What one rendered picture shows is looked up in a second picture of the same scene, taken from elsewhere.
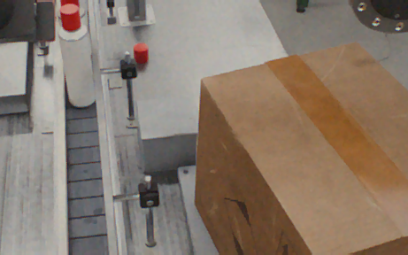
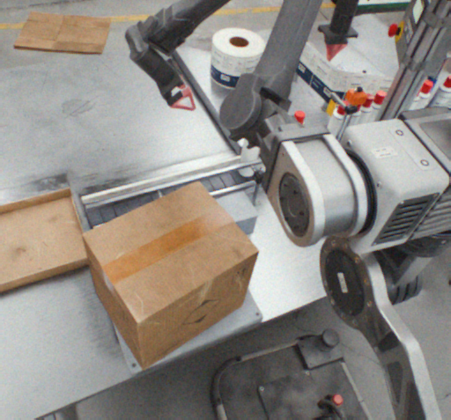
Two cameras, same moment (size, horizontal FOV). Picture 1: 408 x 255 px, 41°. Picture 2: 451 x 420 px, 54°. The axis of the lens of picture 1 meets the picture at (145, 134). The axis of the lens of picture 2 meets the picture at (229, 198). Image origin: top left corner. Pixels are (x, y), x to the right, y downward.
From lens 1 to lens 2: 87 cm
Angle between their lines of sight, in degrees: 41
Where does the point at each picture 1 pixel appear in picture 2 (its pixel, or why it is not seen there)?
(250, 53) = not seen: hidden behind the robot
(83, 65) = (245, 154)
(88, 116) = (233, 177)
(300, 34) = not seen: outside the picture
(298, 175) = (133, 224)
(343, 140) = (164, 242)
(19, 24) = (163, 89)
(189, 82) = not seen: hidden behind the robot
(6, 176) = (189, 160)
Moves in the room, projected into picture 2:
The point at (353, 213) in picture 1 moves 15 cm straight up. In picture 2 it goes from (112, 246) to (105, 201)
